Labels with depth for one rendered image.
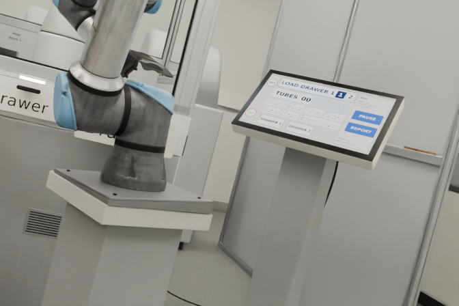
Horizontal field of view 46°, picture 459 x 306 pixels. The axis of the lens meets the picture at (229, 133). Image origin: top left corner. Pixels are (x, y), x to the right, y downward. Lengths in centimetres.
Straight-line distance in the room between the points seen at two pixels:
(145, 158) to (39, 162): 78
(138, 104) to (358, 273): 177
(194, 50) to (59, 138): 56
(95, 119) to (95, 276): 32
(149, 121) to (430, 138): 155
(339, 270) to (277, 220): 95
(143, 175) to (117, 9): 36
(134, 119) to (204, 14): 85
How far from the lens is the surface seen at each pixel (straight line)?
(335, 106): 191
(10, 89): 190
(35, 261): 202
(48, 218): 197
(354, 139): 180
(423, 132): 253
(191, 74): 194
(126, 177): 120
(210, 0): 197
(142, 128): 120
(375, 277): 263
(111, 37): 109
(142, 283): 126
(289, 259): 195
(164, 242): 125
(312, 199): 190
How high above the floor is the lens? 99
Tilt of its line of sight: 2 degrees down
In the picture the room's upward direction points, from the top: 15 degrees clockwise
